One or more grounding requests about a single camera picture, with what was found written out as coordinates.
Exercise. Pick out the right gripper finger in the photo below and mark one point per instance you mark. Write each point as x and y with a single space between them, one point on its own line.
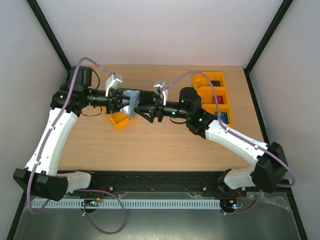
149 116
145 108

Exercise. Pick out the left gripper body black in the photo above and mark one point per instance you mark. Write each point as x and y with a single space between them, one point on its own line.
112 100

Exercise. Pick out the blue card in bin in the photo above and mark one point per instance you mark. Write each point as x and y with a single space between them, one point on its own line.
224 117

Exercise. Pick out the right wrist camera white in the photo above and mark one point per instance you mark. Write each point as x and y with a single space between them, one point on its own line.
160 89

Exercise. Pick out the black frame post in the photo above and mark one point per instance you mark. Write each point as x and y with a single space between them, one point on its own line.
42 20
276 20

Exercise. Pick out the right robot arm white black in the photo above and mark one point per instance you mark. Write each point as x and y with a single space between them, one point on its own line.
267 166

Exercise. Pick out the left black frame post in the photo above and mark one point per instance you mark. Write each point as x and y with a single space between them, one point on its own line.
42 20

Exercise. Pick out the black item in bin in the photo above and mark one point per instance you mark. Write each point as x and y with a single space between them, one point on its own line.
216 83

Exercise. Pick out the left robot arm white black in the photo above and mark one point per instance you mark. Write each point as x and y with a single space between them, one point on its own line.
66 106

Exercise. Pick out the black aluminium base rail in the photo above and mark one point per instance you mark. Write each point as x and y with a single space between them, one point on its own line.
94 183

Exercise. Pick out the right black frame post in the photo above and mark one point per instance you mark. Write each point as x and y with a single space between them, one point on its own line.
276 20

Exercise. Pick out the white slotted cable duct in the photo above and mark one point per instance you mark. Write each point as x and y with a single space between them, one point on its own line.
132 204

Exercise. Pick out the small yellow bin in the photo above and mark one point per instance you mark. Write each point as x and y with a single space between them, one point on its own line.
118 119

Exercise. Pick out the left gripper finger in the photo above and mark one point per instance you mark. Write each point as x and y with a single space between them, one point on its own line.
124 93
124 106

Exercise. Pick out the red card in bin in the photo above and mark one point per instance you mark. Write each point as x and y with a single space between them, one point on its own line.
218 99

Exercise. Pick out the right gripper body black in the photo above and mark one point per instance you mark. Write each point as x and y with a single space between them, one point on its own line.
158 110

